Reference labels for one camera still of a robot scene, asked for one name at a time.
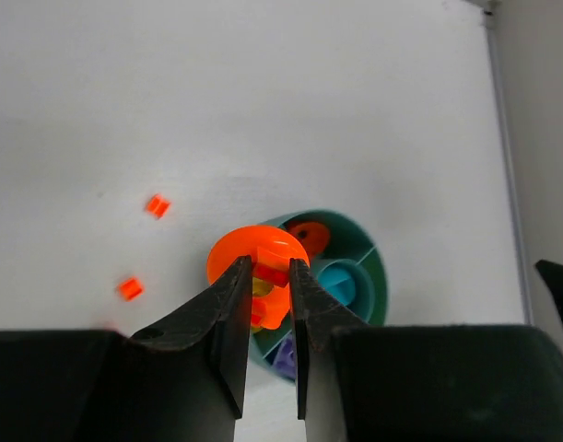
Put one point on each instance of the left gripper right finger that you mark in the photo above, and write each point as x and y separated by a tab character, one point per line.
358	382

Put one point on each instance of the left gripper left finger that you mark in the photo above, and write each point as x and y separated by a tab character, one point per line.
181	378

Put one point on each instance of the lavender square lego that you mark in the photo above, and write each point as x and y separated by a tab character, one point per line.
284	362

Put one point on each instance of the teal oval lego piece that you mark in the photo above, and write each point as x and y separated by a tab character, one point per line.
339	282

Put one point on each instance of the orange round lego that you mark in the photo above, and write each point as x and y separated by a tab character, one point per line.
313	236
271	249

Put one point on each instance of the tiny orange lego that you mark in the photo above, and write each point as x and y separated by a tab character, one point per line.
130	288
107	326
158	206

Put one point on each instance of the yellow orange square lego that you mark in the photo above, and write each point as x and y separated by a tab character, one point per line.
260	288

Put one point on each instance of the teal round divided container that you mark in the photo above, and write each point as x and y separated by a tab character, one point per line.
349	245

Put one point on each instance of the tiny orange lego top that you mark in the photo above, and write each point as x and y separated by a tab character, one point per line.
158	206

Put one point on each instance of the aluminium rail right side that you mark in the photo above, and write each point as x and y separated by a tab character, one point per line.
515	214

